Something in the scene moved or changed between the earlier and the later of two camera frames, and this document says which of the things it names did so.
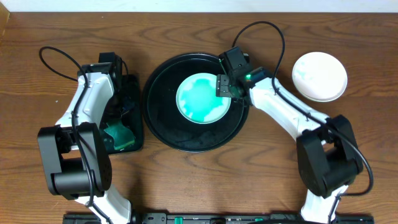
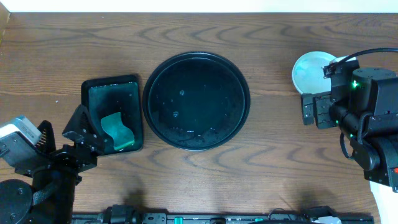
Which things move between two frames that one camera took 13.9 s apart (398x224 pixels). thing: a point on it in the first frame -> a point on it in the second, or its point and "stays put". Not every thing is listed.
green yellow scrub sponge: (122, 136) stays put
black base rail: (218, 218) stays put
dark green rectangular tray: (132, 115) stays put
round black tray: (162, 114) stays put
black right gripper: (222, 86) -> (328, 111)
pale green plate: (196, 99) -> (308, 74)
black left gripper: (123, 104) -> (68, 154)
